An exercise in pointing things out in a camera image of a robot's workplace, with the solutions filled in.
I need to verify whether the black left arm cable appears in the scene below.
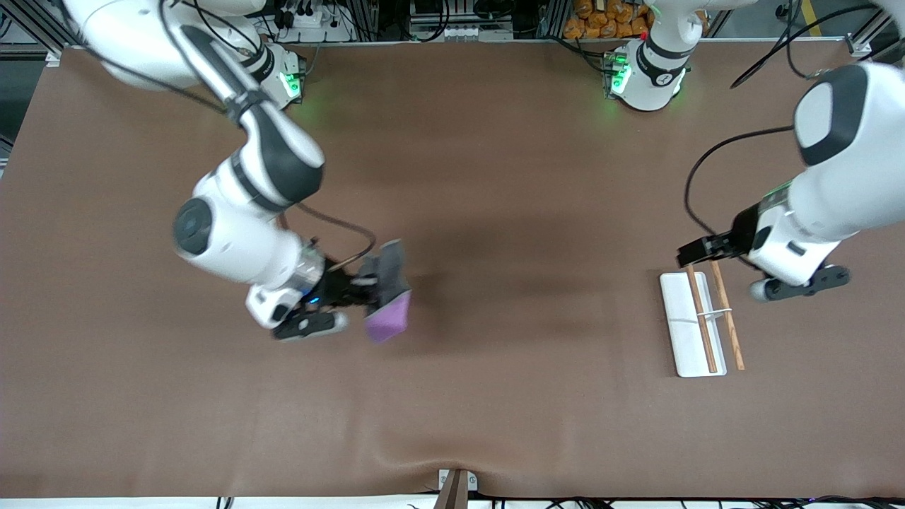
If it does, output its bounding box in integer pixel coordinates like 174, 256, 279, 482
684, 0, 881, 242

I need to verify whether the grey and purple towel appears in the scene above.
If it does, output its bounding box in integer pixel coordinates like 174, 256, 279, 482
357, 239, 413, 346

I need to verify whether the metal table clamp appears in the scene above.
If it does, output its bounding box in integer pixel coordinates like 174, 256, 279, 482
438, 469, 479, 494

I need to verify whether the aluminium frame post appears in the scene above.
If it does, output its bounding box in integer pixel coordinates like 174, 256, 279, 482
356, 0, 383, 40
538, 0, 571, 40

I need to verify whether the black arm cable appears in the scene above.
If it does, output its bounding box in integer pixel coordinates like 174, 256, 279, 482
684, 0, 881, 242
159, 0, 377, 273

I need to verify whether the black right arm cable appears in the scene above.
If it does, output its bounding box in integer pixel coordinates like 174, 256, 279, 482
159, 0, 377, 273

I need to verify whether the brown post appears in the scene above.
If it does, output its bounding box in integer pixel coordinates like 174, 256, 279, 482
433, 469, 469, 509

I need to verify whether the orange packets pile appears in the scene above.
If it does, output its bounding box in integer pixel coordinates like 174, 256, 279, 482
564, 0, 655, 40

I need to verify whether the white rectangular tray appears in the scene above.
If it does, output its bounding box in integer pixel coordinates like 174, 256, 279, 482
659, 260, 747, 378

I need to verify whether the aluminium frame corner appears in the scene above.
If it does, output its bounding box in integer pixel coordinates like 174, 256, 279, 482
0, 0, 71, 69
847, 7, 895, 62

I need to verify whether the white power strip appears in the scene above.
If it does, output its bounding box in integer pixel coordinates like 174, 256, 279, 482
272, 0, 355, 42

